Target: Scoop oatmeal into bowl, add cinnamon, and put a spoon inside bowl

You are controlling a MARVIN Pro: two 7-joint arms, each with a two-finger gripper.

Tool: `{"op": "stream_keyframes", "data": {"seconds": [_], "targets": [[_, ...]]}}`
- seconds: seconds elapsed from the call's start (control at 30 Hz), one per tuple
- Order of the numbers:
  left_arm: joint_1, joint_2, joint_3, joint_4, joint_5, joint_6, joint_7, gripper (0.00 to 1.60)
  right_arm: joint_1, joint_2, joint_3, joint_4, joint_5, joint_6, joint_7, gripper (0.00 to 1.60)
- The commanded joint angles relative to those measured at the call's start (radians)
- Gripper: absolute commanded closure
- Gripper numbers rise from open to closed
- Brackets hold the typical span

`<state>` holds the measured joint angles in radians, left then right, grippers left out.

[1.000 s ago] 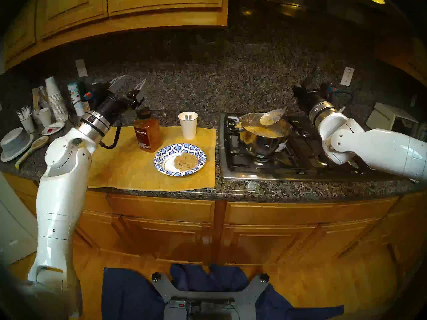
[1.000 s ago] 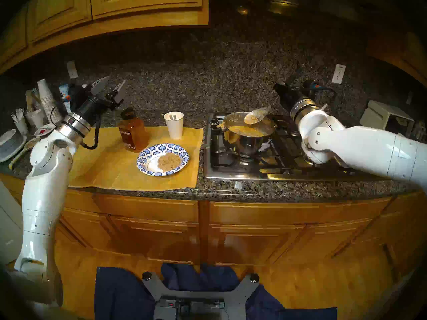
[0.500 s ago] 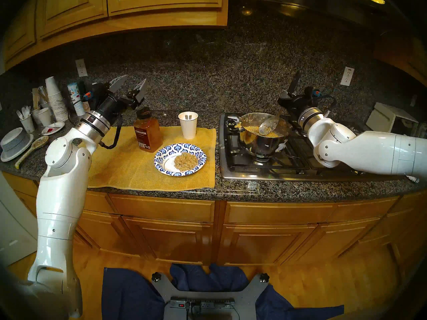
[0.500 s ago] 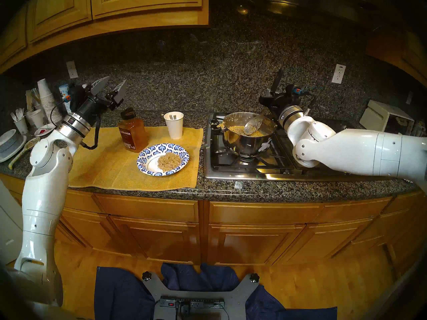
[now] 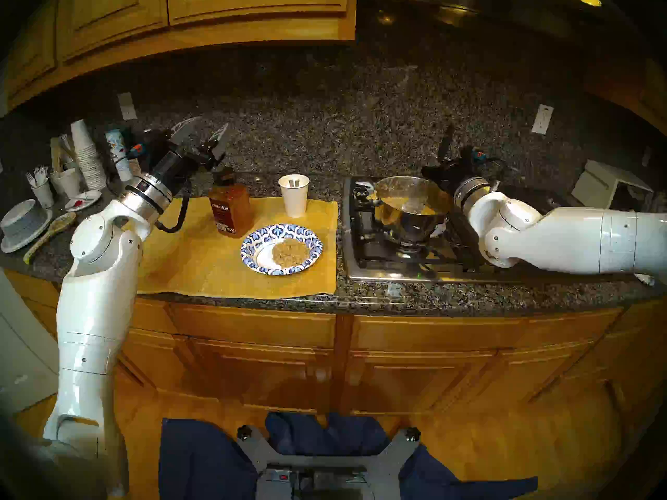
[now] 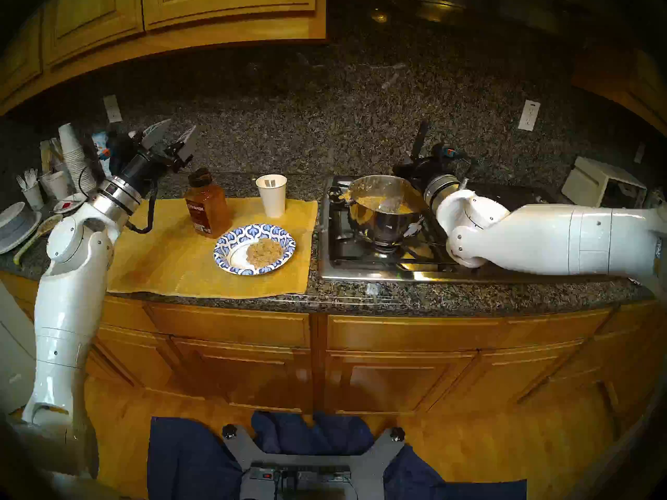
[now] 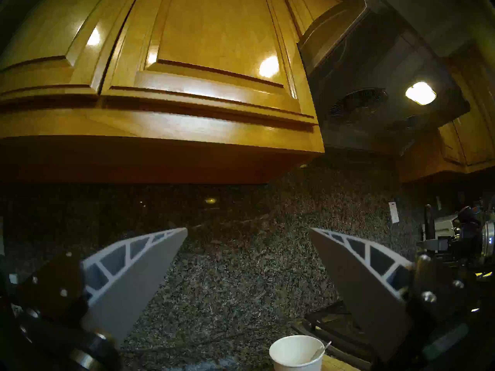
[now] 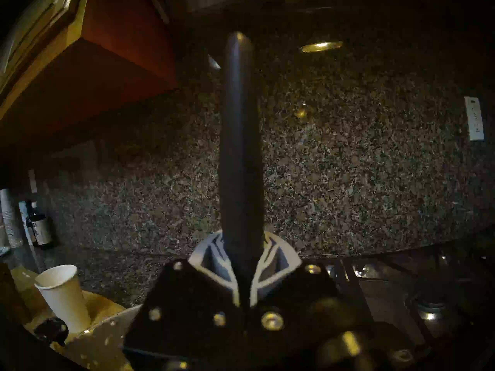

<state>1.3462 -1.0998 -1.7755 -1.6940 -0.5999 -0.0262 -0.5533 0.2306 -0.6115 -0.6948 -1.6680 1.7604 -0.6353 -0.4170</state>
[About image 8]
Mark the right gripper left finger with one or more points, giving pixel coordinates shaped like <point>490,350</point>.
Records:
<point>185,308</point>

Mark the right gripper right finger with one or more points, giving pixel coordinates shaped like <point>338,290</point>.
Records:
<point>297,296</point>

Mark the metal serving spoon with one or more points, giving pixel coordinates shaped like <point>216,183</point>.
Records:
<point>241,142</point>

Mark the yellow cloth mat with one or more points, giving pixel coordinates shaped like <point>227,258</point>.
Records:
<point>100,304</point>

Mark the stainless steel pot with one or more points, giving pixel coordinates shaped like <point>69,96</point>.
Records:
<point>104,343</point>

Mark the steel gas cooktop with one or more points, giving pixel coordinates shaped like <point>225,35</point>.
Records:
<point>386,296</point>

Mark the white paper cup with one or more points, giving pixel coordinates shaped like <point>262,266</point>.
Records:
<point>64,296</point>

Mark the dark glass bottle white label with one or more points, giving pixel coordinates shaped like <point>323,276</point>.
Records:
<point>39,229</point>

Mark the stack of white paper cups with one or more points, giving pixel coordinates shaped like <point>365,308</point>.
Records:
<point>9,215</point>

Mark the white wall outlet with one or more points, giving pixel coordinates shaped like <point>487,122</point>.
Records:
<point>474,119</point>
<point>33,181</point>

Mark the wide wooden wall cabinets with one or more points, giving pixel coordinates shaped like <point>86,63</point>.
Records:
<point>77,65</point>

